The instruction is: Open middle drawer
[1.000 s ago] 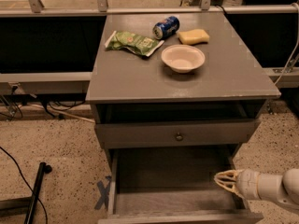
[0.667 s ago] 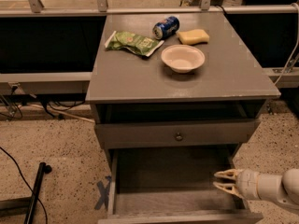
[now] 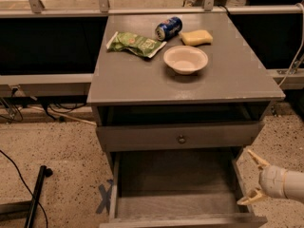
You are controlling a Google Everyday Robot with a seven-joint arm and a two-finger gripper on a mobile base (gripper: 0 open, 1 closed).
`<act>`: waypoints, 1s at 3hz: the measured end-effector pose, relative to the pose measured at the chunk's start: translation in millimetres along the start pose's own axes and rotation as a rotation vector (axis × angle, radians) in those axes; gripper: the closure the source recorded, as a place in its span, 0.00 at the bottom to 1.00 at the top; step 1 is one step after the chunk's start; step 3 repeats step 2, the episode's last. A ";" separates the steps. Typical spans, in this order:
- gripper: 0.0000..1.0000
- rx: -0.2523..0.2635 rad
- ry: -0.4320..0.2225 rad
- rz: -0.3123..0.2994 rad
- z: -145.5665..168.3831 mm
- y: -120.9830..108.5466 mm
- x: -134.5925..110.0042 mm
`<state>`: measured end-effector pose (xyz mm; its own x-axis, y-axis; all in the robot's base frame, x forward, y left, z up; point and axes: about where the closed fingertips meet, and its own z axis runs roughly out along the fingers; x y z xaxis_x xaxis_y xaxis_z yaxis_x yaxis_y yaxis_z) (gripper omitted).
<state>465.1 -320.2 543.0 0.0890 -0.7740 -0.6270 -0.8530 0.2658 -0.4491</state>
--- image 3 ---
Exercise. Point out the yellow sponge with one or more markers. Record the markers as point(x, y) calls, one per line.
point(196, 37)

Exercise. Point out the blue soda can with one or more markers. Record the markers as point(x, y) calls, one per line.
point(168, 28)

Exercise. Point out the blue tape cross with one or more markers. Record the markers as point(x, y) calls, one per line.
point(105, 197)

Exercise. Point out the grey drawer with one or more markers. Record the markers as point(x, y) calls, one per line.
point(193, 188)
point(177, 136)

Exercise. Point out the black metal stand base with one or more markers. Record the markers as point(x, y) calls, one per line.
point(26, 209)

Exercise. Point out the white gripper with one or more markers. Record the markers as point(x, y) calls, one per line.
point(272, 181)

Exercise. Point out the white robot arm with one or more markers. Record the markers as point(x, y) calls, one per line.
point(293, 185)

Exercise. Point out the green chip bag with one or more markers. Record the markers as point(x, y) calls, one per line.
point(137, 44)

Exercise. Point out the grey top drawer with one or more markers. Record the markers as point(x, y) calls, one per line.
point(177, 136)

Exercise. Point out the white bowl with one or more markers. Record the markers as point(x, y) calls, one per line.
point(185, 60)

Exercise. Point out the metal railing frame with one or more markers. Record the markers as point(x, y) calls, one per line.
point(137, 15)

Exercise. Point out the grey drawer cabinet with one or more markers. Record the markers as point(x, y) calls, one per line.
point(234, 86)

